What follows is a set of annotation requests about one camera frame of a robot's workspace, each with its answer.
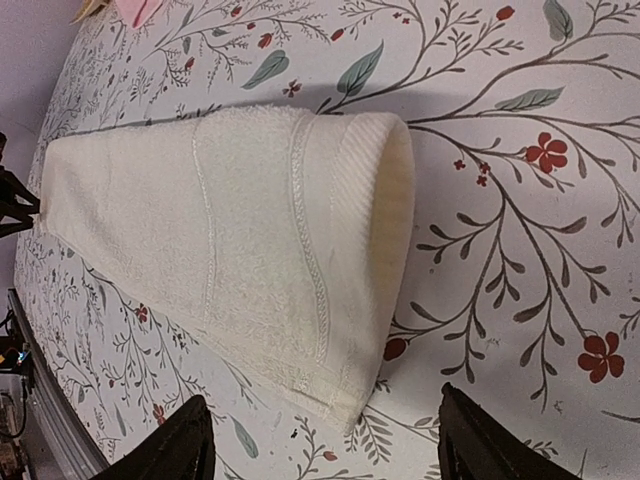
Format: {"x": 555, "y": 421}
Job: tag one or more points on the cream white towel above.
{"x": 275, "y": 236}

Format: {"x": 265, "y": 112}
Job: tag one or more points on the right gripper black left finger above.
{"x": 182, "y": 447}

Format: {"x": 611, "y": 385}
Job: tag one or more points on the floral tablecloth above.
{"x": 522, "y": 284}

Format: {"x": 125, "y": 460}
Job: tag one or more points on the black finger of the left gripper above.
{"x": 17, "y": 203}

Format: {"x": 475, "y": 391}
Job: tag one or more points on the yellow woven mat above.
{"x": 88, "y": 8}

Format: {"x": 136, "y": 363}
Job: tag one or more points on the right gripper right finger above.
{"x": 473, "y": 445}

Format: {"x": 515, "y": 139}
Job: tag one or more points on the pink towel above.
{"x": 135, "y": 13}

